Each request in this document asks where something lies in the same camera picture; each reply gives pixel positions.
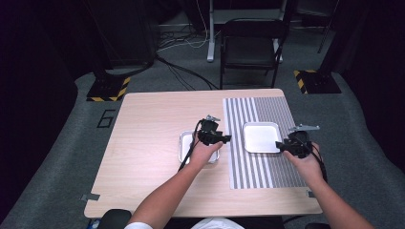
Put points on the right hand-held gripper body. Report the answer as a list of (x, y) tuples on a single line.
[(299, 143)]

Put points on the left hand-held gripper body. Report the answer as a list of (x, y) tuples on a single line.
[(208, 132)]

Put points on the white tray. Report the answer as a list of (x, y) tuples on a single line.
[(184, 143), (261, 136)]

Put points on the person's left hand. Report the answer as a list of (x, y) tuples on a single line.
[(203, 156)]

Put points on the person's right hand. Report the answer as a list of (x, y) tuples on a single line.
[(307, 168)]

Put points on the grey striped mat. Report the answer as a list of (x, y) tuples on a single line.
[(248, 171)]

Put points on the grey tape piece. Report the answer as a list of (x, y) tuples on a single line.
[(310, 193), (90, 197)]

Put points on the black stand base striped edge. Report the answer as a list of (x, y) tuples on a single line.
[(318, 82), (105, 89)]

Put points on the person's white clothing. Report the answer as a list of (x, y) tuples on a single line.
[(219, 224)]

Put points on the black folding chair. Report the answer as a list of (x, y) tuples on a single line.
[(251, 51)]

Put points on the dark curtain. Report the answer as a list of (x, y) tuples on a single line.
[(379, 79), (28, 95)]

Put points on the black rounded object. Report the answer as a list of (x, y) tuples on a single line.
[(114, 219)]

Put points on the white desk frame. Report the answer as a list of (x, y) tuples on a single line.
[(210, 31)]

